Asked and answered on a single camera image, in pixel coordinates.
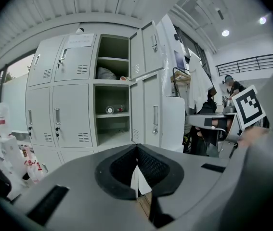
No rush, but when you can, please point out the clear plastic bag red print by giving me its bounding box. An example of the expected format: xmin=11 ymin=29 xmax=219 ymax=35
xmin=24 ymin=150 xmax=48 ymax=184

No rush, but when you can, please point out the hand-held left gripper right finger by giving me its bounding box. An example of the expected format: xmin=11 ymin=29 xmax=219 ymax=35
xmin=137 ymin=143 xmax=231 ymax=228

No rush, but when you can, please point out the grey fabric bag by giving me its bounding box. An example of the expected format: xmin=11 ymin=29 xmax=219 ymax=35
xmin=95 ymin=66 xmax=117 ymax=80

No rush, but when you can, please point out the clear water jug red label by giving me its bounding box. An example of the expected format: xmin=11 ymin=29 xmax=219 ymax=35
xmin=0 ymin=102 xmax=13 ymax=139

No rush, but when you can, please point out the table with dark legs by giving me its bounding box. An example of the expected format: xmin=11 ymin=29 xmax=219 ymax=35
xmin=186 ymin=112 xmax=238 ymax=154

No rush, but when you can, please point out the white paper notice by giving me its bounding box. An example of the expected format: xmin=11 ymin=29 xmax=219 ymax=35
xmin=67 ymin=34 xmax=95 ymax=47

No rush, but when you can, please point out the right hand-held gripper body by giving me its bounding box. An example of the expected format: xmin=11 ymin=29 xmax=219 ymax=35
xmin=231 ymin=84 xmax=267 ymax=131

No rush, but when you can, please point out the white foam box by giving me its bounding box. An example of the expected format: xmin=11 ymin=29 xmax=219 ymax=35
xmin=162 ymin=95 xmax=185 ymax=153

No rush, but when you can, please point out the grey metal locker cabinet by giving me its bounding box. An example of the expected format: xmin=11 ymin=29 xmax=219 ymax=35
xmin=25 ymin=31 xmax=133 ymax=165

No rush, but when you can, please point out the black metal railing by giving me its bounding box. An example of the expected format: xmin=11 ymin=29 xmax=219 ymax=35
xmin=215 ymin=53 xmax=273 ymax=77

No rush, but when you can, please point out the person's right forearm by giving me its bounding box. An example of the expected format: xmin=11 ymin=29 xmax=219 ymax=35
xmin=237 ymin=126 xmax=271 ymax=149

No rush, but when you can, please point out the white hanging garment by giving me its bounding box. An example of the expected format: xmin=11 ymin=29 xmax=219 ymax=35
xmin=188 ymin=53 xmax=214 ymax=110

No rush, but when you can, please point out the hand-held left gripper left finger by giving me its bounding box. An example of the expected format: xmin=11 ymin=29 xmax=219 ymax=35
xmin=12 ymin=143 xmax=151 ymax=231

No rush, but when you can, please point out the person's grey sweatshirt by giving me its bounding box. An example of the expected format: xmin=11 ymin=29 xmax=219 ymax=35
xmin=213 ymin=54 xmax=273 ymax=231

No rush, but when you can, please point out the black backpack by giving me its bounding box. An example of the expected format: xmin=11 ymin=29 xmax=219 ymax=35
xmin=200 ymin=97 xmax=218 ymax=115

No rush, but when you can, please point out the clear plastic bottle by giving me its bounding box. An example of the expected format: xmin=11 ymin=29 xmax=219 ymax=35
xmin=104 ymin=104 xmax=119 ymax=115

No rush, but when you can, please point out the black clothes rack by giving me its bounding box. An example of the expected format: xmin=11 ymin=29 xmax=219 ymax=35
xmin=172 ymin=66 xmax=192 ymax=98

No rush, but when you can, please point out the black window frame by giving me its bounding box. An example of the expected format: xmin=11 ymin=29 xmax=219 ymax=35
xmin=0 ymin=54 xmax=35 ymax=98

